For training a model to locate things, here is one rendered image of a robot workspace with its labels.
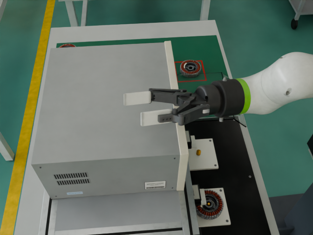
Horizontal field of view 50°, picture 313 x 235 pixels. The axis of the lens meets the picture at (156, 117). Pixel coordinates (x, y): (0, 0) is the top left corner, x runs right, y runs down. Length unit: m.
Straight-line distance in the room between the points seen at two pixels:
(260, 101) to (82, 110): 0.47
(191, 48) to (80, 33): 0.67
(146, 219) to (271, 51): 2.50
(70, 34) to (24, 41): 1.33
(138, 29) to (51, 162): 1.39
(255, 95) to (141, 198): 0.44
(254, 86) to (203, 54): 1.12
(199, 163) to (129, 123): 0.62
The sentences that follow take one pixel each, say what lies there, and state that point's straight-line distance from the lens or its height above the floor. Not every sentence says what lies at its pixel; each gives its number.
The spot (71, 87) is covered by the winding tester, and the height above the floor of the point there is 1.32.
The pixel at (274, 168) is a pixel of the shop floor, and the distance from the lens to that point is 2.48.
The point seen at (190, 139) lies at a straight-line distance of 1.36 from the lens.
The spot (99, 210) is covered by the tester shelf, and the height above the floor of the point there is 1.11.
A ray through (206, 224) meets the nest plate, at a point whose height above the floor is 0.78.
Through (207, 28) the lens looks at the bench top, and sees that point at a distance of 2.15.
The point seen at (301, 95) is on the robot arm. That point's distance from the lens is 0.81.
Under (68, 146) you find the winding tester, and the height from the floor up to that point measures 1.32.
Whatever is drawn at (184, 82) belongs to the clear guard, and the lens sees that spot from 1.35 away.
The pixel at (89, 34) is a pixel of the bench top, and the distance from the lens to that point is 2.12.
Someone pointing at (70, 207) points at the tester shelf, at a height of 1.11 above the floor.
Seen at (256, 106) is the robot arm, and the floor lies 1.39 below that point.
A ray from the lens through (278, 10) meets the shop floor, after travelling 3.79.
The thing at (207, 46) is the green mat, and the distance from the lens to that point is 2.02.
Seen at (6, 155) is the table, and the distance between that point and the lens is 2.51.
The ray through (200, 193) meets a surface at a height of 0.88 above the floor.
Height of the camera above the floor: 2.04
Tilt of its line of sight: 52 degrees down
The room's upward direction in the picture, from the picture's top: straight up
